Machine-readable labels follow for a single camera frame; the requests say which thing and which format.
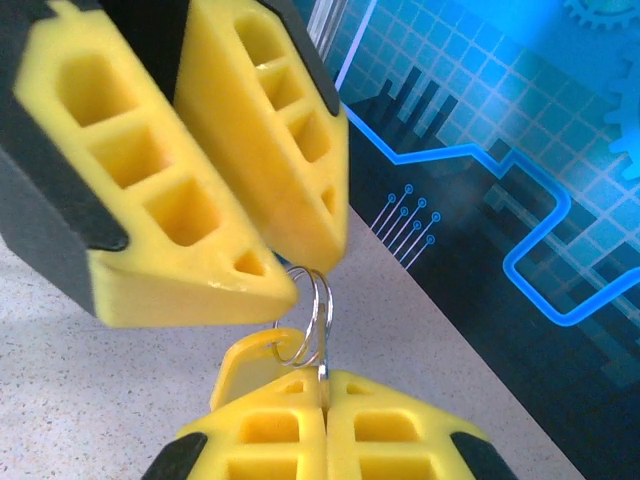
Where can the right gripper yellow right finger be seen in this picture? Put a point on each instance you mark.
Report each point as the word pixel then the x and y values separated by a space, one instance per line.
pixel 435 450

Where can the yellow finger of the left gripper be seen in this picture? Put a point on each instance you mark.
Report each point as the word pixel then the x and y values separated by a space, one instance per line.
pixel 165 280
pixel 280 200

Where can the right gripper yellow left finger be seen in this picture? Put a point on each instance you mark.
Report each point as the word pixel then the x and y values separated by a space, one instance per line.
pixel 215 450

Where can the yellow plastic key tag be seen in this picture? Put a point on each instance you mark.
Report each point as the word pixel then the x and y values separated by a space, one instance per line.
pixel 240 370

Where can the silver metal keyring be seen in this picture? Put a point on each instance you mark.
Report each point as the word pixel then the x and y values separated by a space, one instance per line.
pixel 315 310

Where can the aluminium frame post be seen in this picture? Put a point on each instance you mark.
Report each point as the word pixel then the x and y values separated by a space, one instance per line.
pixel 325 20

